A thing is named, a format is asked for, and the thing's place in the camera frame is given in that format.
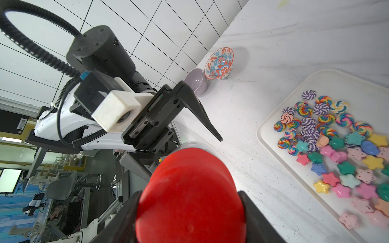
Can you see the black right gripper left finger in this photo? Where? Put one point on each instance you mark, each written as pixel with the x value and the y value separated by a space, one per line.
pixel 122 227

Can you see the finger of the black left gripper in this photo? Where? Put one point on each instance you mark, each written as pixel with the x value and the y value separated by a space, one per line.
pixel 187 99

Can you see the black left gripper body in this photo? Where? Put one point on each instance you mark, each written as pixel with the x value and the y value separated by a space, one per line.
pixel 150 131

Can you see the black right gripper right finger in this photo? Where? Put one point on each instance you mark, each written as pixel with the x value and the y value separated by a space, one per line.
pixel 259 229

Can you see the red lid candy jar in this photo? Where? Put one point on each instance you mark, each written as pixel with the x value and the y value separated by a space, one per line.
pixel 190 194

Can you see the pile of star candies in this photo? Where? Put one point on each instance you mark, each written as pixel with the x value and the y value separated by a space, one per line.
pixel 350 174

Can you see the pile of colourful candies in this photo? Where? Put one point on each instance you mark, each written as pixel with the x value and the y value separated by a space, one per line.
pixel 319 121

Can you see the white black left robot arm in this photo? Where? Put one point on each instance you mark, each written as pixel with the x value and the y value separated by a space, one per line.
pixel 66 127

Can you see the grey purple plate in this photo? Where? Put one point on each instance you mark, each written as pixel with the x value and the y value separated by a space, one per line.
pixel 197 81

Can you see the colourful patterned plate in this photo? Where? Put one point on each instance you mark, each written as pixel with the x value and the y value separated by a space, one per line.
pixel 220 64

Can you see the grey office chair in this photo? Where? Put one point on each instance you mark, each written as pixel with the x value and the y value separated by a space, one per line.
pixel 62 188

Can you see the lit computer monitor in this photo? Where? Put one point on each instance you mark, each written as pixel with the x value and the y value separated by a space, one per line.
pixel 9 180

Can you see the white cutting board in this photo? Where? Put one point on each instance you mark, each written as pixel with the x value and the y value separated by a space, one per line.
pixel 369 103

